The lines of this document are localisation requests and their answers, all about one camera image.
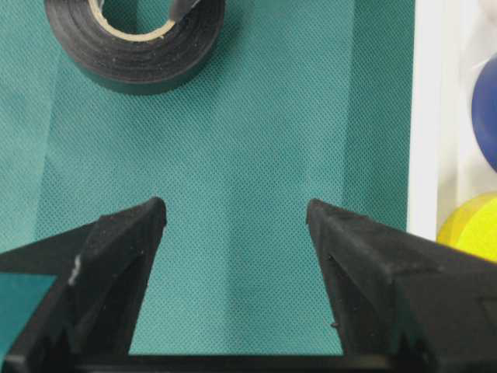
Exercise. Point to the black tape roll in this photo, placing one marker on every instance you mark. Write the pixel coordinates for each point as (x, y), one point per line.
(136, 64)

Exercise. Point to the white plastic case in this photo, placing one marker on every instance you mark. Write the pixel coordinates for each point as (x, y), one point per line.
(453, 42)

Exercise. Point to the yellow tape roll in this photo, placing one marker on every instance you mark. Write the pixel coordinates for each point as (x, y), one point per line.
(471, 228)

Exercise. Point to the blue tape roll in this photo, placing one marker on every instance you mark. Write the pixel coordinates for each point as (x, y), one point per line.
(483, 111)

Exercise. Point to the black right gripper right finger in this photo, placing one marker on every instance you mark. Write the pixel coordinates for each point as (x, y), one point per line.
(398, 294)

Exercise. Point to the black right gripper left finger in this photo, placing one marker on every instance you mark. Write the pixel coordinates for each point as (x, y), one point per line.
(78, 293)

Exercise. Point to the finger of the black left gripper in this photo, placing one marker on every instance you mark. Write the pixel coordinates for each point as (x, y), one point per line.
(178, 9)

